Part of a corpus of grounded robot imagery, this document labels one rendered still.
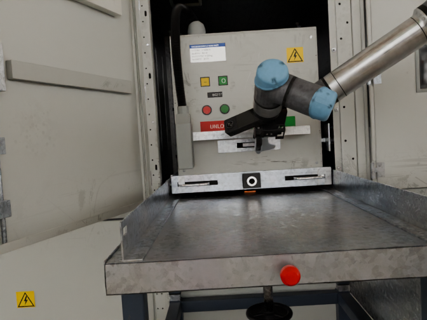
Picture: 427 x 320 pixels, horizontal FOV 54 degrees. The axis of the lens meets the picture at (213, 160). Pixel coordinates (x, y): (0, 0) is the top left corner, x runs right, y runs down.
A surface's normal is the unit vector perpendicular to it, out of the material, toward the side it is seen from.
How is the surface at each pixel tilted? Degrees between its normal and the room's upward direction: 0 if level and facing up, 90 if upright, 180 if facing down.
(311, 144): 90
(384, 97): 90
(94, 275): 90
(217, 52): 90
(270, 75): 60
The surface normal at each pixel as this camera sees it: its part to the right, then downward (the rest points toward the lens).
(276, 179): -0.01, 0.06
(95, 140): 0.92, -0.04
